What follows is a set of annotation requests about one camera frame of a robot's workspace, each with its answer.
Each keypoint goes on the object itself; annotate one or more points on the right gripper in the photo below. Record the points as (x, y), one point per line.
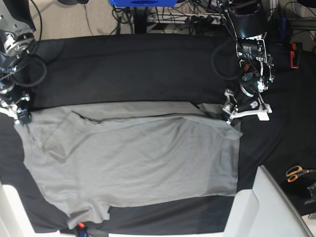
(14, 103)

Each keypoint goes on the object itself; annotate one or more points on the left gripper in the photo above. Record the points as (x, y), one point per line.
(241, 103)

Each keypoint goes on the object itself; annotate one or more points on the grey T-shirt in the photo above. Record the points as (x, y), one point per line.
(86, 159)

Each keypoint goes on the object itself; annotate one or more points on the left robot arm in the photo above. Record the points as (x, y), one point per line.
(246, 21)

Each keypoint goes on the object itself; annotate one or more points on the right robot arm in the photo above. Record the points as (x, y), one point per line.
(16, 44)

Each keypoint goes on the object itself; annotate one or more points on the red black clamp right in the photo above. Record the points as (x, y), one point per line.
(295, 54)

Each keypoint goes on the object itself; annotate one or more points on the white chair right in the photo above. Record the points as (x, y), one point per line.
(264, 211)

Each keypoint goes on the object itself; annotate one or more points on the white chair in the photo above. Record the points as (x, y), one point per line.
(264, 211)
(14, 221)

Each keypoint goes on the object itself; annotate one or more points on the black tool right edge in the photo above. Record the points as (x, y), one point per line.
(312, 191)

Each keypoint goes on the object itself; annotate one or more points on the white chair left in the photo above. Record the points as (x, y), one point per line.
(14, 221)

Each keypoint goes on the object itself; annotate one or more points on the black table cloth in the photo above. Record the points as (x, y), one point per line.
(174, 67)

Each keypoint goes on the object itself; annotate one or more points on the white power strip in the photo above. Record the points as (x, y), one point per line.
(182, 18)

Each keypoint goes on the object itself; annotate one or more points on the red blue clamp bottom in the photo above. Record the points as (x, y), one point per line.
(81, 230)

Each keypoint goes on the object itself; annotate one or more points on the black metal stand pole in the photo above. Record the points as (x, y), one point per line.
(140, 16)

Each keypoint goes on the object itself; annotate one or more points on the blue plastic box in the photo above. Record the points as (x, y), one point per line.
(143, 3)

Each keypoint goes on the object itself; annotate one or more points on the orange handled scissors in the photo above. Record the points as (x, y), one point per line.
(297, 171)

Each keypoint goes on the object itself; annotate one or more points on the blue clamp handle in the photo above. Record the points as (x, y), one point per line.
(282, 28)

